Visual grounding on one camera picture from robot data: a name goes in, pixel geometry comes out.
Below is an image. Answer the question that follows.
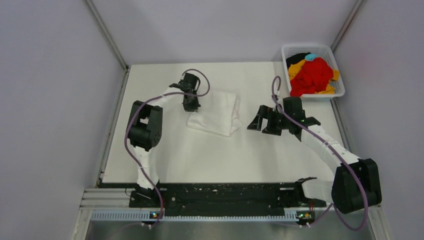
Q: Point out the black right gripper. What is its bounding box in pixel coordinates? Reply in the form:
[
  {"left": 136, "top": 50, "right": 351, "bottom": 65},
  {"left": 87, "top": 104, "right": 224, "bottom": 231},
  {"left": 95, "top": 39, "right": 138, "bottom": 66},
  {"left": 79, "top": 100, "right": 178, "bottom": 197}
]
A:
[{"left": 248, "top": 104, "right": 292, "bottom": 136}]

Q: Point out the white t shirt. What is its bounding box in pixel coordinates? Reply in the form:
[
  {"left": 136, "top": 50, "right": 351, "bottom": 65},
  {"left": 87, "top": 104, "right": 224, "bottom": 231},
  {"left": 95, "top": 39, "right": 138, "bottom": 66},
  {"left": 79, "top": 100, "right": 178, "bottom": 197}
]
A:
[{"left": 186, "top": 90, "right": 243, "bottom": 137}]

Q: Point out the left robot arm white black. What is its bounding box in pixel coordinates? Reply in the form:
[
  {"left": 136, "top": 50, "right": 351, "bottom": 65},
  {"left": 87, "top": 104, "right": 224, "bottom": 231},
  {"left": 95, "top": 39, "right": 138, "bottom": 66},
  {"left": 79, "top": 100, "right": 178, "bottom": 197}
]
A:
[{"left": 124, "top": 72, "right": 201, "bottom": 207}]

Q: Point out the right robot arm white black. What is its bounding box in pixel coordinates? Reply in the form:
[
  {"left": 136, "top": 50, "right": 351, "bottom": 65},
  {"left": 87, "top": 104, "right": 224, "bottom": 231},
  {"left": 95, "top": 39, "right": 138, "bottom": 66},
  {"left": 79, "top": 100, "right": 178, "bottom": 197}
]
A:
[{"left": 247, "top": 97, "right": 382, "bottom": 214}]

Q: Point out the yellow t shirt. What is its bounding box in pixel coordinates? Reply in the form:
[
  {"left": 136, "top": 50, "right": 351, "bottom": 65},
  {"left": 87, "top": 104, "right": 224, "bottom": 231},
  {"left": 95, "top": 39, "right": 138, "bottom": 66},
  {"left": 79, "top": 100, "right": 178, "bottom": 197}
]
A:
[{"left": 287, "top": 59, "right": 341, "bottom": 96}]

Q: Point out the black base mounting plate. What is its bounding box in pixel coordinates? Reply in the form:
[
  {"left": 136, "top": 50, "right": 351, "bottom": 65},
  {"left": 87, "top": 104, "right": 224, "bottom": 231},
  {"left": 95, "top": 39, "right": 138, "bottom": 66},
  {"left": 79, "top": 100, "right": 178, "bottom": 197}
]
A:
[{"left": 129, "top": 182, "right": 327, "bottom": 217}]

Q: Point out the black t shirt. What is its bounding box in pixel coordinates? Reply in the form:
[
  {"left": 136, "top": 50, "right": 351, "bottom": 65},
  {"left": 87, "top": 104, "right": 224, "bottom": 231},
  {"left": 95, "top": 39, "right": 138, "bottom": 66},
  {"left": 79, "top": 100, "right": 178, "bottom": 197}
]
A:
[{"left": 285, "top": 52, "right": 311, "bottom": 69}]

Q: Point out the light blue t shirt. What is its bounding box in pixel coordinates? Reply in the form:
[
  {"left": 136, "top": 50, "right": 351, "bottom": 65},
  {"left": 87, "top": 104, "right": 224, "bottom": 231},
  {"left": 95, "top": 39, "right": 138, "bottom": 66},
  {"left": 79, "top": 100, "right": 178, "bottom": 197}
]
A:
[{"left": 304, "top": 53, "right": 318, "bottom": 62}]

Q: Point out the white slotted cable duct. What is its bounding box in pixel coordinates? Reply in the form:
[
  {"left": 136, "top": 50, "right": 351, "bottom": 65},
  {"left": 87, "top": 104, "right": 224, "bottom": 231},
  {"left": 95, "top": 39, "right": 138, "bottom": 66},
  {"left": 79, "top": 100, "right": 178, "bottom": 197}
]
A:
[{"left": 90, "top": 209, "right": 313, "bottom": 223}]

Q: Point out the right aluminium frame post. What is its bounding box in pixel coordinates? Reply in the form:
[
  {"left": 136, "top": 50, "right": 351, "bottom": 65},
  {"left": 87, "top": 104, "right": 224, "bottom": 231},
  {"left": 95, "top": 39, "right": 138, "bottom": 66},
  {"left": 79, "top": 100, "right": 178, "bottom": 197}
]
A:
[{"left": 330, "top": 0, "right": 368, "bottom": 52}]

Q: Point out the aluminium frame post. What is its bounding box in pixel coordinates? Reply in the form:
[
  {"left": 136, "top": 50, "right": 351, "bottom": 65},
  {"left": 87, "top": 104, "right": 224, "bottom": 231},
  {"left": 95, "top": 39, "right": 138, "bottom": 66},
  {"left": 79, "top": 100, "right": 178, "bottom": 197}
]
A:
[
  {"left": 330, "top": 0, "right": 368, "bottom": 52},
  {"left": 83, "top": 0, "right": 129, "bottom": 72}
]

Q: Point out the left aluminium frame post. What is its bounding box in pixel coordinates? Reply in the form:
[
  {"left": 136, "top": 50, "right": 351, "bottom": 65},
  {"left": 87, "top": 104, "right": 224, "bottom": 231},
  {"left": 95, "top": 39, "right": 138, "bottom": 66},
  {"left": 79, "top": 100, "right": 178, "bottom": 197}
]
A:
[{"left": 83, "top": 0, "right": 129, "bottom": 72}]

